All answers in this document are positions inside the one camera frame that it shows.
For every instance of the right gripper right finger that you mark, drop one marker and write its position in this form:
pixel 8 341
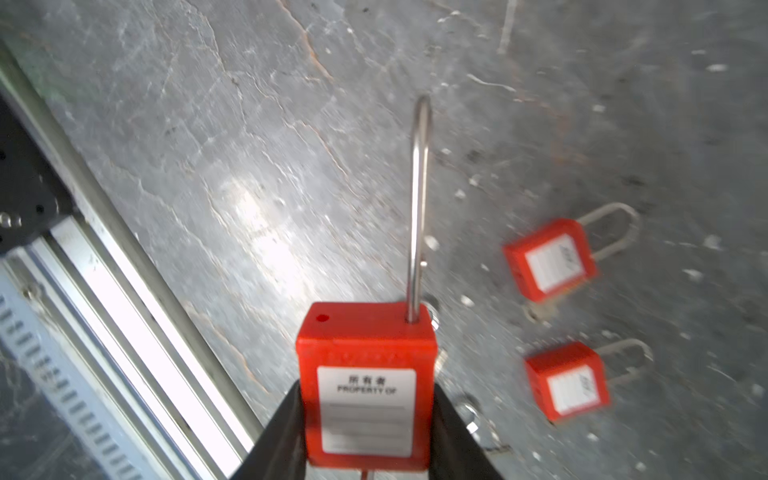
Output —
pixel 454 454

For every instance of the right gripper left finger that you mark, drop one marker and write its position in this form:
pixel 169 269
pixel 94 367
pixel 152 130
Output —
pixel 280 451

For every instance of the red padlock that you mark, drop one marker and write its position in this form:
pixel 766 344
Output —
pixel 571 380
pixel 557 257
pixel 367 369

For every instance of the white slotted cable duct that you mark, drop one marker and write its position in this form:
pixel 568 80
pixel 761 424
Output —
pixel 53 426

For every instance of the aluminium mounting rail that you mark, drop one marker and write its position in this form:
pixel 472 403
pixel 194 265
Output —
pixel 99 296

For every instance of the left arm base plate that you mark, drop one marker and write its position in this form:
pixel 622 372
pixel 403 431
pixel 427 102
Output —
pixel 33 197

